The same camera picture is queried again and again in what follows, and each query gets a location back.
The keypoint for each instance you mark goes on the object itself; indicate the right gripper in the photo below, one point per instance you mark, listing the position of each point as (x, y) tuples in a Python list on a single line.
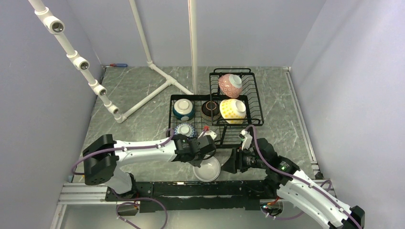
[(229, 165)]

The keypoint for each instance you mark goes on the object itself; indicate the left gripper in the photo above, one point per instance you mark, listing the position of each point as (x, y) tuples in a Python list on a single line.
[(197, 162)]

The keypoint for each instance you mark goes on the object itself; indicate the shallow white bowl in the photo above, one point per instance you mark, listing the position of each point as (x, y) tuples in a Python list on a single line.
[(208, 171)]

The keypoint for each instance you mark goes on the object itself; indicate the orange geometric patterned bowl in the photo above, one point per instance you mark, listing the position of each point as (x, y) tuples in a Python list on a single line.
[(186, 130)]

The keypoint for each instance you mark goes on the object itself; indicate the brown glazed bowl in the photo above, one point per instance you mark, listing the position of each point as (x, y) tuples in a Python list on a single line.
[(210, 111)]

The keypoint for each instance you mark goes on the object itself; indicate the teal white bowl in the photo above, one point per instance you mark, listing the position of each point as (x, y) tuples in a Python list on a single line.
[(183, 110)]

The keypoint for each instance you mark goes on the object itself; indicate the blue yellow patterned bowl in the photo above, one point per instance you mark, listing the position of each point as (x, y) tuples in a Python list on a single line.
[(233, 111)]

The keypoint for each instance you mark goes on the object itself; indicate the red patterned bowl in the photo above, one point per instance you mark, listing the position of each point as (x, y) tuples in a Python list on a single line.
[(230, 85)]

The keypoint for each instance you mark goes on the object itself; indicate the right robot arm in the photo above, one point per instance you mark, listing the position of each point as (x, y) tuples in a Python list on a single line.
[(284, 179)]

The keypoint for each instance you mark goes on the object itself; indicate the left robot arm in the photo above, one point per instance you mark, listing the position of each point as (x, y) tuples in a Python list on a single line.
[(104, 158)]

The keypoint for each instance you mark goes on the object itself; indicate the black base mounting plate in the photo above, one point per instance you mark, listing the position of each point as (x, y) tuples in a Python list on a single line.
[(148, 206)]

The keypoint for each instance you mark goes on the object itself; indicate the red blue screwdriver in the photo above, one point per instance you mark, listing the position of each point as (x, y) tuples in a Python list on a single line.
[(121, 65)]

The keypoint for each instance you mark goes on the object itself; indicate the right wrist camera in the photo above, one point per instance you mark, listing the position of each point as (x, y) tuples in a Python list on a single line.
[(246, 139)]

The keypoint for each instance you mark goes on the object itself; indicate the black wire dish rack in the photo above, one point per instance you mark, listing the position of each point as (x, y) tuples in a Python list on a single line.
[(227, 134)]

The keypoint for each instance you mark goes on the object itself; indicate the aluminium rail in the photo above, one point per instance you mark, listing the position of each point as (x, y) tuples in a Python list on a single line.
[(80, 193)]

